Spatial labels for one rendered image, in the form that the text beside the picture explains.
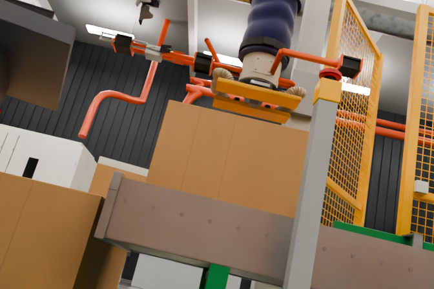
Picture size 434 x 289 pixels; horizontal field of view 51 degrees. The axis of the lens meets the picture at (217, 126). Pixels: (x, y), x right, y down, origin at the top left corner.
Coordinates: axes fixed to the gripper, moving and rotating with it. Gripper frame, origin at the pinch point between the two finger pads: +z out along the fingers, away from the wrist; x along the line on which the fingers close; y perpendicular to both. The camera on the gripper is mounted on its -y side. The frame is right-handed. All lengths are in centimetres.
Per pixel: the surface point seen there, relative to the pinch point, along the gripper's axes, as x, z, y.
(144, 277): 729, 118, -32
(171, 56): -1.0, 15.8, 19.8
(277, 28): -9, -5, 61
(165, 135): -18, 56, 29
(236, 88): -10, 28, 50
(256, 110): 8, 28, 61
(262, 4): -7, -16, 53
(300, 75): 90, -36, 89
